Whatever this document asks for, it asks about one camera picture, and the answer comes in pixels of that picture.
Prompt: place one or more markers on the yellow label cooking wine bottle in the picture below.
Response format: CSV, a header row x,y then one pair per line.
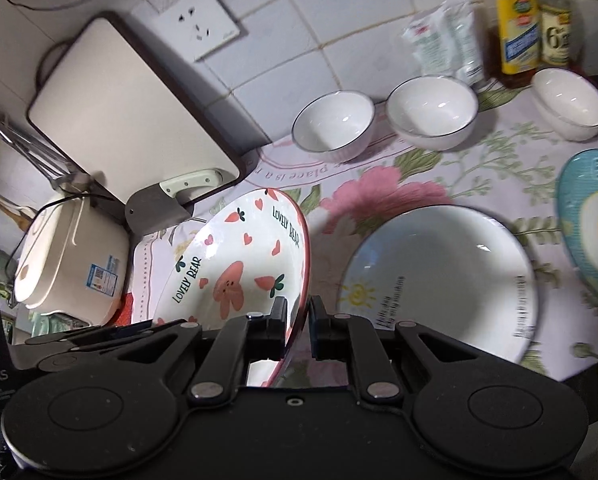
x,y
516,25

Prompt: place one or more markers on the white electric cooking pot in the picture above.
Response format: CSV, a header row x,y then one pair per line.
x,y
69,260

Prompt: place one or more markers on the white cutting board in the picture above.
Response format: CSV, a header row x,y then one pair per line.
x,y
124,110

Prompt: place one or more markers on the floral tablecloth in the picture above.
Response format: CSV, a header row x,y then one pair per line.
x,y
504,170

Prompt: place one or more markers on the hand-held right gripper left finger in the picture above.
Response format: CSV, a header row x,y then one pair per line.
x,y
278,327

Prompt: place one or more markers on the blue egg print plate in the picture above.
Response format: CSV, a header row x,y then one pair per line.
x,y
594,230

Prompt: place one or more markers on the pink bear print plate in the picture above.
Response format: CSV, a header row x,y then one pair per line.
x,y
229,260

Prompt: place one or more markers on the white bowl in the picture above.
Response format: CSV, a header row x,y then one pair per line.
x,y
431,107
569,102
331,122

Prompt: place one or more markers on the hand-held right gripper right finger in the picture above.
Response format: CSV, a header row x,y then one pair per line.
x,y
320,327

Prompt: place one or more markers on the white sun print plate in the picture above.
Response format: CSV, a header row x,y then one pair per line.
x,y
439,270

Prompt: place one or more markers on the metal kitchen tongs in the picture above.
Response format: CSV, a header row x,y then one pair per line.
x,y
34,152

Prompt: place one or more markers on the white wall socket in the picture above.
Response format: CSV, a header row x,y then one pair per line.
x,y
199,20

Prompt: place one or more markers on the clear vinegar bottle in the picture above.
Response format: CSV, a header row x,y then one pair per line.
x,y
556,30

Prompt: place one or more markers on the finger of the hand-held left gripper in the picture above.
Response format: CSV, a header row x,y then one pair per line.
x,y
74,357
94,332

